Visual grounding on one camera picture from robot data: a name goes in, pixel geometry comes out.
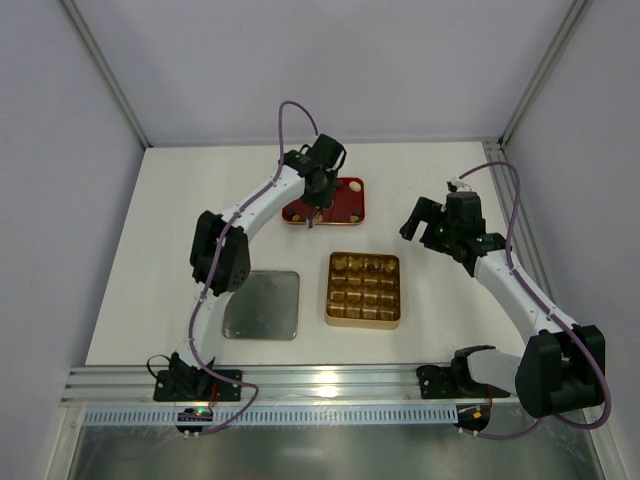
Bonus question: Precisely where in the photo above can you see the gold chocolate box tray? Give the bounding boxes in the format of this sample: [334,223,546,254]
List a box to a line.
[325,252,401,330]

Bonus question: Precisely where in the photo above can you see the square metal plate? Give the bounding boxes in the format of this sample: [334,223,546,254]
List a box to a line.
[222,270,300,341]

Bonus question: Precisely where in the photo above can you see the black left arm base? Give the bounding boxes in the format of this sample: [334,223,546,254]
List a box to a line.
[145,353,243,402]

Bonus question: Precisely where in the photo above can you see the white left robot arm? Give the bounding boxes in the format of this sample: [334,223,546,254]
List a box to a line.
[156,134,347,400]

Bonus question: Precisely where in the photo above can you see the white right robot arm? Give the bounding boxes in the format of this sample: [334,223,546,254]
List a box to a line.
[400,191,606,418]

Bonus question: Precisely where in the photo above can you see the red tray lid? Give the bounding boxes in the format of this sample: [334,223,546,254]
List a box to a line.
[281,177,366,226]

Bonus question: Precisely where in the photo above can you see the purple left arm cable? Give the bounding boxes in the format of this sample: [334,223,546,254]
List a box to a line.
[175,101,321,437]

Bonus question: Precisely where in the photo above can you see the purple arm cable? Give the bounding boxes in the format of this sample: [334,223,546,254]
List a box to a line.
[175,101,321,437]
[449,160,612,440]

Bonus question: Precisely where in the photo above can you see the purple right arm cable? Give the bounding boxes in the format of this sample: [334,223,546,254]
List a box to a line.
[449,160,612,440]

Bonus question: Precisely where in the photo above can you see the aluminium front rail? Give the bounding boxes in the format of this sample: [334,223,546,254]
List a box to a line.
[59,360,541,407]

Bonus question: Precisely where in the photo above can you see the slotted cable duct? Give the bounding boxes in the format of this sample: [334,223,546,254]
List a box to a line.
[83,404,458,427]

